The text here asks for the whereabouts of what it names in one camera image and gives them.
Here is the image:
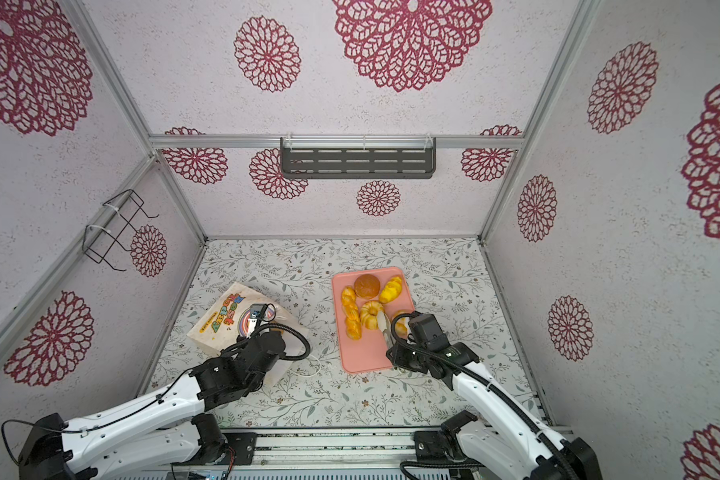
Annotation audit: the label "white paper bag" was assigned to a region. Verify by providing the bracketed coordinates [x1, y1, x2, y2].
[187, 282, 310, 357]

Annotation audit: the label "ring shaped fake bread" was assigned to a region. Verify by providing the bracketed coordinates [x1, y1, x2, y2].
[359, 300, 384, 330]

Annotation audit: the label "yellow croissant bread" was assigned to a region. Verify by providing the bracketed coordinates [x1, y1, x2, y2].
[379, 276, 403, 304]

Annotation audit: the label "orange fake bread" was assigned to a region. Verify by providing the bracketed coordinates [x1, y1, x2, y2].
[341, 286, 362, 340]

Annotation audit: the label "round brown bun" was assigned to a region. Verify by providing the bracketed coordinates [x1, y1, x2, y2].
[353, 273, 381, 300]

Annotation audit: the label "yellow fake bread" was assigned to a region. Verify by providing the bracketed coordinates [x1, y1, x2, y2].
[392, 310, 410, 339]

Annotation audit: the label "metal tongs white tips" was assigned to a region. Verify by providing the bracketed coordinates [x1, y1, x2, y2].
[377, 310, 396, 350]

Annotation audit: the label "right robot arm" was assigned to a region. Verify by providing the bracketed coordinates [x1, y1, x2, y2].
[377, 311, 602, 479]

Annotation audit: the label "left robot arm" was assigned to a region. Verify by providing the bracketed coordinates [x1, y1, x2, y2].
[16, 327, 286, 479]

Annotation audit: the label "pink plastic tray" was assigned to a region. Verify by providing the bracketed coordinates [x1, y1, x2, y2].
[332, 266, 415, 374]

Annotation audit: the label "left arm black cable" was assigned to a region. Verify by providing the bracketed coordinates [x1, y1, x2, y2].
[1, 322, 312, 466]

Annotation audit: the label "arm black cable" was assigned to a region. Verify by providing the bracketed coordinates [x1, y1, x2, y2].
[389, 311, 580, 480]
[1, 322, 312, 466]

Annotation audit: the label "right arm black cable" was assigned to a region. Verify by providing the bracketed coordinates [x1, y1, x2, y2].
[389, 311, 580, 480]

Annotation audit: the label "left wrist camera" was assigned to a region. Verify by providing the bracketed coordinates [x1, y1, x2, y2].
[240, 303, 277, 337]

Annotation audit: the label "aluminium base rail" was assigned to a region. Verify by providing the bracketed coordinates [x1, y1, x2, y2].
[173, 427, 577, 475]

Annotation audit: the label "black wire rack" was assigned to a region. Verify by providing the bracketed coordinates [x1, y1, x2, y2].
[81, 189, 159, 273]

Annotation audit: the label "grey wall shelf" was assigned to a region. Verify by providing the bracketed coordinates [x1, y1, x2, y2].
[280, 137, 437, 180]

